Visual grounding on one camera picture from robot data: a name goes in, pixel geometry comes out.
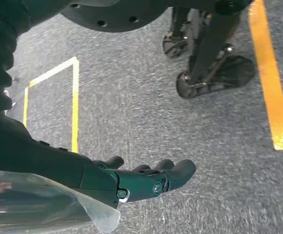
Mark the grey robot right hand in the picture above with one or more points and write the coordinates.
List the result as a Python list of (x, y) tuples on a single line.
[(58, 168)]

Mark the yellow floor tape square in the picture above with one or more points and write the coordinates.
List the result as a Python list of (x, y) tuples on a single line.
[(75, 113)]

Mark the black robot torso base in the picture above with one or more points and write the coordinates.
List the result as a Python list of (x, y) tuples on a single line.
[(119, 16)]

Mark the yellow floor tape strip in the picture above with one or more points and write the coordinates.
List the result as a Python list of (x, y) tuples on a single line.
[(268, 80)]

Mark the clear plastic camera shield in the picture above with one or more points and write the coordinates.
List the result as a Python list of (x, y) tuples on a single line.
[(34, 210)]

